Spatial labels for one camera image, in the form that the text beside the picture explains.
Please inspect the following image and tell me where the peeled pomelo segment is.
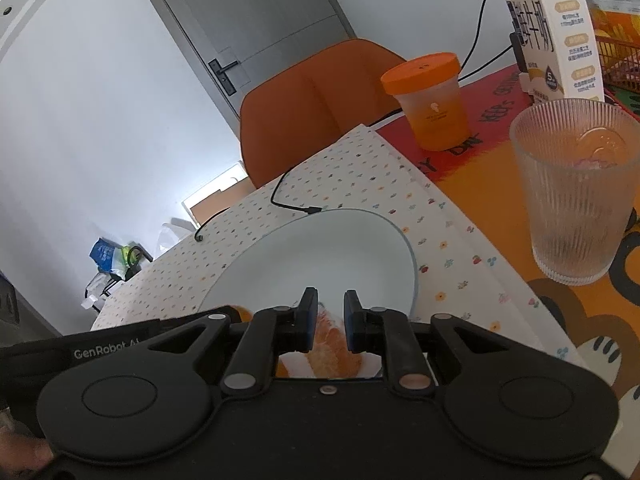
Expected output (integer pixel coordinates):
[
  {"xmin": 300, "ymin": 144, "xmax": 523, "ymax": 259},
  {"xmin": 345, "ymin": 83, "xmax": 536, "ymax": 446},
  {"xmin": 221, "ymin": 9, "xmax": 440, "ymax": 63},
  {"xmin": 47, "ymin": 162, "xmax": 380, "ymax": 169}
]
[{"xmin": 277, "ymin": 304, "xmax": 382, "ymax": 379}]

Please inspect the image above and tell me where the person's left hand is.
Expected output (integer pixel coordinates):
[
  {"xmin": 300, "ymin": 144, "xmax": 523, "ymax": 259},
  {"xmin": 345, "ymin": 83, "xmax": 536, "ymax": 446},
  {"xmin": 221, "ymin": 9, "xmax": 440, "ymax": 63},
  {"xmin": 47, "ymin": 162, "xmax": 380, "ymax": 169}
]
[{"xmin": 0, "ymin": 408, "xmax": 54, "ymax": 479}]

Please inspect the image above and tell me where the small orange fruit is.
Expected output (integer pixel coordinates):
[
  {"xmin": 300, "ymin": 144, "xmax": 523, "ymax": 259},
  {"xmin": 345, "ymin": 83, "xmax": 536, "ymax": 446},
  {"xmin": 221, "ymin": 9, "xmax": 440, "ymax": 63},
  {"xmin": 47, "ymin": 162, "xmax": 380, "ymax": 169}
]
[{"xmin": 233, "ymin": 306, "xmax": 254, "ymax": 323}]

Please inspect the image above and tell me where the white round plate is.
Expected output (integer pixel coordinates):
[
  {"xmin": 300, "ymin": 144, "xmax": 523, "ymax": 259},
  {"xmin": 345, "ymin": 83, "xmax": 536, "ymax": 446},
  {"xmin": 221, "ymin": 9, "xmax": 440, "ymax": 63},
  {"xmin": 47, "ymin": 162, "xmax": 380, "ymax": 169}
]
[{"xmin": 196, "ymin": 207, "xmax": 420, "ymax": 380}]

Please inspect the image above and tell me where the brown cardboard box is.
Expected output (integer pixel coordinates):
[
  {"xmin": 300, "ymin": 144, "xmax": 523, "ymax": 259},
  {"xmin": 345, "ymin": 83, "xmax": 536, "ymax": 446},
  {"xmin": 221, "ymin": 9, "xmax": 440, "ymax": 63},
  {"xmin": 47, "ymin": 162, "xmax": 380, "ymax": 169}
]
[{"xmin": 182, "ymin": 162, "xmax": 256, "ymax": 226}]

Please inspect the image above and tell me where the white plastic bag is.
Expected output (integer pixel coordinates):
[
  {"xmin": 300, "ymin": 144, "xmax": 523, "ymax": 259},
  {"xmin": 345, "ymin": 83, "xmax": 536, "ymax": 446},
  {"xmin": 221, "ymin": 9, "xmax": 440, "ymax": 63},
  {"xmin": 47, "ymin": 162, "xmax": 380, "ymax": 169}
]
[{"xmin": 155, "ymin": 218, "xmax": 195, "ymax": 257}]

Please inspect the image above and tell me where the blue white bag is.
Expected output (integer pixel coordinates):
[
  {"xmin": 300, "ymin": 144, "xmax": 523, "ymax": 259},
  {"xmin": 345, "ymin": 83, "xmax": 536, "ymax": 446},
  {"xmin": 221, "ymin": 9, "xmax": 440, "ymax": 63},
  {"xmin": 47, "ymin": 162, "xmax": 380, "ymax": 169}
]
[{"xmin": 90, "ymin": 238, "xmax": 127, "ymax": 278}]

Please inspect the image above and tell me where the floral white tablecloth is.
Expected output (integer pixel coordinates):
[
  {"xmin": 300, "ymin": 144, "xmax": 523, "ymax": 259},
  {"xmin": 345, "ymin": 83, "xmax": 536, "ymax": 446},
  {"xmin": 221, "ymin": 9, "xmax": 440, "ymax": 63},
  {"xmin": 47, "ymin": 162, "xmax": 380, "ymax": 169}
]
[{"xmin": 93, "ymin": 126, "xmax": 584, "ymax": 365}]

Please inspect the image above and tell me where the orange chair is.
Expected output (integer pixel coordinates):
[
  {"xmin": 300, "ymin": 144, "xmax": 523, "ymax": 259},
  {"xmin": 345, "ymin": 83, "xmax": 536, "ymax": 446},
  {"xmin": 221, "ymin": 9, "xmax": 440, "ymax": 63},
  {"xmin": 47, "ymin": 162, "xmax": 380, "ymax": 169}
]
[{"xmin": 240, "ymin": 39, "xmax": 405, "ymax": 188}]

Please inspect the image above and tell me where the orange red cartoon mat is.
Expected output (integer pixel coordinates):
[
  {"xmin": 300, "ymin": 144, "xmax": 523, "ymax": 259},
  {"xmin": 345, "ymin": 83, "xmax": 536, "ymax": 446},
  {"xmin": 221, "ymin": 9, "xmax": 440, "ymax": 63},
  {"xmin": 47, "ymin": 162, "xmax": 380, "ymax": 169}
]
[{"xmin": 378, "ymin": 66, "xmax": 639, "ymax": 479}]

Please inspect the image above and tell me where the orange lidded plastic cup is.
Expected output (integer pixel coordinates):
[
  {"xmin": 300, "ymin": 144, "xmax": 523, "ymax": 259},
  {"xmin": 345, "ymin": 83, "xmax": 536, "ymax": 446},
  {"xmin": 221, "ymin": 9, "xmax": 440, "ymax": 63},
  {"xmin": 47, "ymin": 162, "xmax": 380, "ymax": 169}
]
[{"xmin": 381, "ymin": 52, "xmax": 471, "ymax": 152}]

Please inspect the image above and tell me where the ribbed clear glass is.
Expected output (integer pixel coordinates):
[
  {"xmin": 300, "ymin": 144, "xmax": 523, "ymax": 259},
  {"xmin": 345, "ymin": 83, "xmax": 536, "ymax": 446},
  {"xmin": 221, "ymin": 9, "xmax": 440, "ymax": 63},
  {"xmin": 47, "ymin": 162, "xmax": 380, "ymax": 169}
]
[{"xmin": 509, "ymin": 99, "xmax": 639, "ymax": 286}]

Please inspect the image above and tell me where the black power adapter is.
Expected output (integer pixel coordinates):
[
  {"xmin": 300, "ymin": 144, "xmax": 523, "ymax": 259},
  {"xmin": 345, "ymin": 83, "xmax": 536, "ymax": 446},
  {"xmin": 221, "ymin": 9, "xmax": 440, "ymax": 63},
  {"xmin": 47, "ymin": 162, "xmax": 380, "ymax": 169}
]
[{"xmin": 509, "ymin": 32, "xmax": 528, "ymax": 73}]

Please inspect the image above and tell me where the grey door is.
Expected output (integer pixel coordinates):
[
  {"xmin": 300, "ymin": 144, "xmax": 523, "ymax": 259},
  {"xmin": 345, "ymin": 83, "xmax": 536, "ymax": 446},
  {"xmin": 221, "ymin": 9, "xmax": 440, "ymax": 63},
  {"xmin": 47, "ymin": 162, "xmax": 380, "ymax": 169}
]
[{"xmin": 150, "ymin": 0, "xmax": 355, "ymax": 131}]

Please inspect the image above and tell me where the white milk carton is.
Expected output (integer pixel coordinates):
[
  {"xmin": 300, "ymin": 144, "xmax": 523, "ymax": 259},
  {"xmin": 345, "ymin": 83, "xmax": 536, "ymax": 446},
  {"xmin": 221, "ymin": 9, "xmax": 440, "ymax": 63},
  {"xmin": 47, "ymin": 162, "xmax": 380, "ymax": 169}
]
[{"xmin": 506, "ymin": 0, "xmax": 604, "ymax": 102}]

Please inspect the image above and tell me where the black usb cable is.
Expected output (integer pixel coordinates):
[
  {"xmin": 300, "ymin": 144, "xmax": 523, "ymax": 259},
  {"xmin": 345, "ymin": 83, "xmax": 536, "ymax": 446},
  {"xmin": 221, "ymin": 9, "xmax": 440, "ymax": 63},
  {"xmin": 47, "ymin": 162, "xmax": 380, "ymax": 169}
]
[{"xmin": 192, "ymin": 167, "xmax": 324, "ymax": 244}]

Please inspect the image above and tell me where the black wire rack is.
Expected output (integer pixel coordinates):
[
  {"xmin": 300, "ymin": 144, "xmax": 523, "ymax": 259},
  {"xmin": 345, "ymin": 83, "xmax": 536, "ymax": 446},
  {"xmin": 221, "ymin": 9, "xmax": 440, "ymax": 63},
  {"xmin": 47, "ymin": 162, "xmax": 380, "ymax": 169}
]
[{"xmin": 81, "ymin": 244, "xmax": 153, "ymax": 312}]

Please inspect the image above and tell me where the black door handle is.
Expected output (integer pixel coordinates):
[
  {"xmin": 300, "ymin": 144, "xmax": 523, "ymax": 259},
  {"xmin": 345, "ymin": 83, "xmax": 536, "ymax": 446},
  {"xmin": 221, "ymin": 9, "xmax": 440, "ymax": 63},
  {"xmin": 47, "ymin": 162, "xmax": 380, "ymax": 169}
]
[{"xmin": 208, "ymin": 58, "xmax": 240, "ymax": 96}]

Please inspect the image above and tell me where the black charger cable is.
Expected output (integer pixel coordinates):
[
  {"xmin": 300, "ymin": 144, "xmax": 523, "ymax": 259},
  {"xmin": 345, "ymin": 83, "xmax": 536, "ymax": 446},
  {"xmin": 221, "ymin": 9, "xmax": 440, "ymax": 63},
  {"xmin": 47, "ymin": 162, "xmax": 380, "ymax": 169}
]
[{"xmin": 366, "ymin": 0, "xmax": 516, "ymax": 129}]

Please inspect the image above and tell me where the orange wire basket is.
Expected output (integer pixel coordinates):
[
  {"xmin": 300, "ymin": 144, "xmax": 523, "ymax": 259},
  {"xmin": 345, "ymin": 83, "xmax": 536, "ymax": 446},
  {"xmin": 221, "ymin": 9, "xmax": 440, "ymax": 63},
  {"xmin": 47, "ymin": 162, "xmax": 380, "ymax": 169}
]
[{"xmin": 590, "ymin": 8, "xmax": 639, "ymax": 117}]

